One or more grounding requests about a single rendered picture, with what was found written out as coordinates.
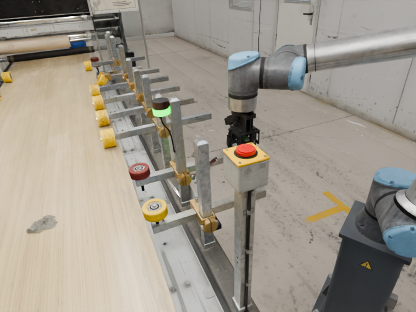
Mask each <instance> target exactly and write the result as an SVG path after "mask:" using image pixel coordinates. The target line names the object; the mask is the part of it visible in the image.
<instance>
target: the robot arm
mask: <svg viewBox="0 0 416 312"><path fill-rule="evenodd" d="M415 57H416V25H414V26H410V27H404V28H397V29H393V30H386V31H382V32H375V33H369V34H364V35H357V36H354V37H347V38H340V39H336V40H329V41H322V42H318V43H312V44H303V45H296V46H295V45H284V46H282V47H280V48H279V49H278V50H277V51H276V52H275V54H274V56H273V57H260V54H259V52H257V51H242V52H238V53H234V54H232V55H231V56H230V57H229V58H228V67H227V70H228V109H229V110H231V111H232V115H229V116H227V118H225V119H224V120H225V124H226V125H230V128H229V129H228V130H229V132H228V135H227V147H228V148H231V147H235V146H238V145H241V144H247V143H250V142H252V143H253V144H255V145H256V143H257V144H259V134H260V130H259V129H258V128H256V127H255V126H253V119H254V118H256V113H254V110H255V109H256V108H257V97H258V89H274V90H291V91H294V90H301V89H302V88H303V84H304V80H305V74H307V73H310V72H316V71H324V70H329V69H337V68H342V67H350V66H359V65H364V64H372V63H380V62H385V61H393V60H398V59H407V58H415ZM257 133H258V140H257V139H256V134H257ZM355 226H356V228H357V229H358V231H359V232H360V233H361V234H362V235H363V236H365V237H367V238H368V239H370V240H372V241H374V242H377V243H380V244H383V245H386V246H387V247H388V248H389V249H390V250H391V251H392V252H393V253H395V254H398V255H400V256H403V257H407V258H416V174H415V173H412V172H411V171H408V170H404V169H401V168H394V167H386V168H380V169H379V170H377V171H376V173H375V175H374V177H373V181H372V184H371V187H370V191H369V193H368V197H367V200H366V204H365V206H364V208H363V209H362V210H361V211H360V212H359V213H358V214H357V216H356V218H355Z"/></svg>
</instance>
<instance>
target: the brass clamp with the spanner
mask: <svg viewBox="0 0 416 312"><path fill-rule="evenodd" d="M173 161H174V160H172V161H170V167H172V168H173V170H174V173H175V176H174V177H175V179H176V181H177V183H178V184H179V185H182V186H187V185H189V184H190V183H191V177H190V175H189V171H188V169H187V171H186V172H182V173H178V171H177V170H176V164H175V162H173Z"/></svg>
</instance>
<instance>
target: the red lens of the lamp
mask: <svg viewBox="0 0 416 312"><path fill-rule="evenodd" d="M151 102H152V101H151ZM169 106H170V104H169V99H168V101H167V102H165V103H152V108H153V109H155V110H164V109H166V108H168V107H169Z"/></svg>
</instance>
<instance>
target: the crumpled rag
mask: <svg viewBox="0 0 416 312"><path fill-rule="evenodd" d="M54 218H55V216H54V215H49V214H48V215H45V216H43V218H41V219H40V220H37V221H34V223H32V225H31V226H30V228H28V229H26V231H27V233H39V232H41V231H42V230H45V229H51V228H54V227H55V226H56V224H58V221H57V220H53V219H54Z"/></svg>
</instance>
